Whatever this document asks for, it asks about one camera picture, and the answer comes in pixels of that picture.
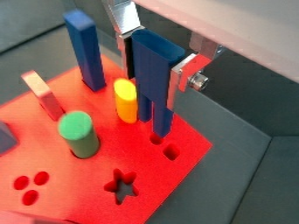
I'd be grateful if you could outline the red peg board fixture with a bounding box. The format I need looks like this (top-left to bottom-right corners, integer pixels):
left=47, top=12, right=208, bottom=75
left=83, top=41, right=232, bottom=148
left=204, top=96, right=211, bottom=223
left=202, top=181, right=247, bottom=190
left=0, top=53, right=214, bottom=224

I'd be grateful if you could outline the tall dark blue square peg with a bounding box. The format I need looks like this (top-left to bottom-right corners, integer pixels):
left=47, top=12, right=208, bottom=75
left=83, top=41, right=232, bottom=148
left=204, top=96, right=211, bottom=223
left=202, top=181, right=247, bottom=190
left=63, top=10, right=107, bottom=91

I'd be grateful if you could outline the green cylinder peg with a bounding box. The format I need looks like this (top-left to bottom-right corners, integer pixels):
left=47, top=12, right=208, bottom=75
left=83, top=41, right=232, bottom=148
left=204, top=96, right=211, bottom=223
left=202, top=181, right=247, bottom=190
left=57, top=111, right=100, bottom=159

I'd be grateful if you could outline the yellow cylinder peg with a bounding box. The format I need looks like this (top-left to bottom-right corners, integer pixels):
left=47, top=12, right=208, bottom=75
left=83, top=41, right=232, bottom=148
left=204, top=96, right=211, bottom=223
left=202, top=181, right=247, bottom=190
left=113, top=78, right=137, bottom=123

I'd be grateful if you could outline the blue square-circle two-prong object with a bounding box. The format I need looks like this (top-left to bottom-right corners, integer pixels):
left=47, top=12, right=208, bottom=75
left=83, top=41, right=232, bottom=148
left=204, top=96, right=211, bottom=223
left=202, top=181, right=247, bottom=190
left=132, top=29, right=184, bottom=137

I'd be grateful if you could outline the gripper 2 silver left finger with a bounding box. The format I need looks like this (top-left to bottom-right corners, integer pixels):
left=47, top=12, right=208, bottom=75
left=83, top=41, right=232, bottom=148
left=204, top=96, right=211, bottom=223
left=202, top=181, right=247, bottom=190
left=101, top=0, right=144, bottom=79

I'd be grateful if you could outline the gripper 2 silver right finger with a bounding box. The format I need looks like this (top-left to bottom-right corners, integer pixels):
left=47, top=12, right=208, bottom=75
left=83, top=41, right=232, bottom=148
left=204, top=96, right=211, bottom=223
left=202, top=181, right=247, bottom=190
left=167, top=31, right=226, bottom=109

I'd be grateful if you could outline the grey-blue notched peg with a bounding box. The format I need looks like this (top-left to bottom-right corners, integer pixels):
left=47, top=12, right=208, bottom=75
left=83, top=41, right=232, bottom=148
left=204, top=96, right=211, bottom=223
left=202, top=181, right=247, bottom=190
left=0, top=121, right=17, bottom=156

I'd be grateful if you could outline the short red square peg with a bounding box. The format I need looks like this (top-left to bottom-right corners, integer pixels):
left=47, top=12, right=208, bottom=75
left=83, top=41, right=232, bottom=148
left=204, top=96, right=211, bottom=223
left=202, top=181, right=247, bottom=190
left=21, top=71, right=64, bottom=121

